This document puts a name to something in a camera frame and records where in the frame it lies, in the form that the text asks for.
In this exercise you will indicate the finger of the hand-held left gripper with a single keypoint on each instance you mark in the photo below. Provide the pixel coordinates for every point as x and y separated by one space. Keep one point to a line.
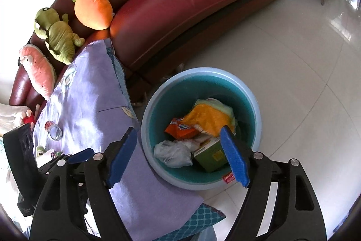
81 155

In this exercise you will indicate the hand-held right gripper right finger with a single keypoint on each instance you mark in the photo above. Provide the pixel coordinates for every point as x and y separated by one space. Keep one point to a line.
234 157

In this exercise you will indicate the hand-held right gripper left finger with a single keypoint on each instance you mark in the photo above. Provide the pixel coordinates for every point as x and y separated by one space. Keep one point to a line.
124 156

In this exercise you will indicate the green and white medicine box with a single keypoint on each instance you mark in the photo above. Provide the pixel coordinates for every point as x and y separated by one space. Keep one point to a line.
210 156

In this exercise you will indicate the clear plastic bag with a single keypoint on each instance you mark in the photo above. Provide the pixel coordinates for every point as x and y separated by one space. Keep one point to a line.
172 153

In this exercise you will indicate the yellow and orange snack bag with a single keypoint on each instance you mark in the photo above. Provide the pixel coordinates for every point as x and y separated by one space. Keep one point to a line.
208 116

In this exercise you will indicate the orange snack wrapper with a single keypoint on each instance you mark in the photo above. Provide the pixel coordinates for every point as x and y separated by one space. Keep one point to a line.
180 128

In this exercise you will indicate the blue plastic bin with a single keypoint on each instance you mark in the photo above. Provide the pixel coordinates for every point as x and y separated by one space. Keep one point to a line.
180 94

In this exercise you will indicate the red wrapper piece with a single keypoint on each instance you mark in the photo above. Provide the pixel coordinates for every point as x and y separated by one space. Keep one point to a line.
228 179

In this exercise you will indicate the white bottle with green cap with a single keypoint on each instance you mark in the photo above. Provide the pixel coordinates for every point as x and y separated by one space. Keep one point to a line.
41 150

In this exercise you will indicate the red-dressed plush doll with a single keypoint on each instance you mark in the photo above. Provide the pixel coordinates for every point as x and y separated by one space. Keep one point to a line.
28 119

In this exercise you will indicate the purple floral cloth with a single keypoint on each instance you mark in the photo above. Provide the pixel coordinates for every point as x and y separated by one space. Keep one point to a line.
90 105

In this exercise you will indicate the pink rabbit plush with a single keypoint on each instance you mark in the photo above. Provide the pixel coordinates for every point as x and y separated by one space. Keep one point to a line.
39 71

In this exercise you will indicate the green dinosaur plush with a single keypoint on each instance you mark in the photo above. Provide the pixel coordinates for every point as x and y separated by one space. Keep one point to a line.
60 40

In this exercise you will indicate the orange carrot rabbit plush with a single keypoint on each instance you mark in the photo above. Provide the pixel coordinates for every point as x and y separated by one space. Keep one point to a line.
93 9

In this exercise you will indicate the dark red leather sofa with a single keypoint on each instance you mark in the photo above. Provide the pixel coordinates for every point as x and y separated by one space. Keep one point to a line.
183 3

